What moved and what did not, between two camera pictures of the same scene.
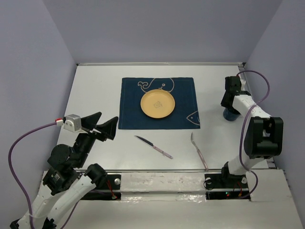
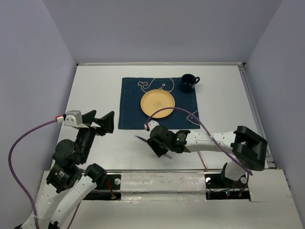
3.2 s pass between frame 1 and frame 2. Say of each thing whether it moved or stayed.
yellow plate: stayed
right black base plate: stayed
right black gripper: moved
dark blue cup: moved
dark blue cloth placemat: stayed
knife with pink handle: stayed
